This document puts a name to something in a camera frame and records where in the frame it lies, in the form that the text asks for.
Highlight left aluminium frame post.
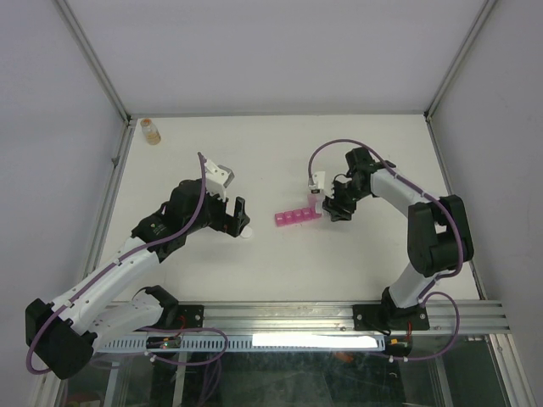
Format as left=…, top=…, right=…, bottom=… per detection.
left=52, top=0, right=131, bottom=123

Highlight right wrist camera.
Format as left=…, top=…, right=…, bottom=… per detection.
left=308, top=171, right=327, bottom=195

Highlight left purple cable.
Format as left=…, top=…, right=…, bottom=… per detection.
left=25, top=152, right=210, bottom=375

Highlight aluminium frame post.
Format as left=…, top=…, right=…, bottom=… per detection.
left=52, top=0, right=131, bottom=123
left=424, top=0, right=499, bottom=121

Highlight small amber bottle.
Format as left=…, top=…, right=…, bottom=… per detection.
left=140, top=118, right=161, bottom=145

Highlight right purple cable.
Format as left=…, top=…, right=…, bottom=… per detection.
left=308, top=138, right=463, bottom=362

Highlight white bottle cap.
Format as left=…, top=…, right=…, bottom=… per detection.
left=240, top=226, right=253, bottom=239

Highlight slotted cable duct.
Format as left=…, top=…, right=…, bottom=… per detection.
left=99, top=333, right=385, bottom=354

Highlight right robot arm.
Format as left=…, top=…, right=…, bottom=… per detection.
left=322, top=147, right=474, bottom=335

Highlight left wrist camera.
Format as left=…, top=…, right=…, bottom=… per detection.
left=204, top=159, right=235, bottom=202

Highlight purple cable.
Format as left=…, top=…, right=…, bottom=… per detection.
left=25, top=152, right=210, bottom=375
left=308, top=138, right=463, bottom=362

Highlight pink weekly pill organizer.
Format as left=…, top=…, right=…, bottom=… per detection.
left=274, top=194, right=322, bottom=227

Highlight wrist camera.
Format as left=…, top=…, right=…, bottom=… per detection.
left=308, top=171, right=327, bottom=195
left=204, top=159, right=235, bottom=202

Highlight aluminium mounting rail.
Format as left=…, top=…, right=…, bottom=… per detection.
left=54, top=299, right=510, bottom=340

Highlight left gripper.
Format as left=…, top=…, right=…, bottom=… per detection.
left=184, top=185, right=249, bottom=237

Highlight right aluminium frame post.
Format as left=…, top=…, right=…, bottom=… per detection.
left=424, top=0, right=499, bottom=121

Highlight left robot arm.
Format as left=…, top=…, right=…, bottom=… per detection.
left=25, top=179, right=250, bottom=379

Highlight white pill bottle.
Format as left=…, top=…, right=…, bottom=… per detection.
left=313, top=201, right=324, bottom=218

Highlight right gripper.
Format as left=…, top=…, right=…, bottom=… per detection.
left=322, top=179, right=368, bottom=220

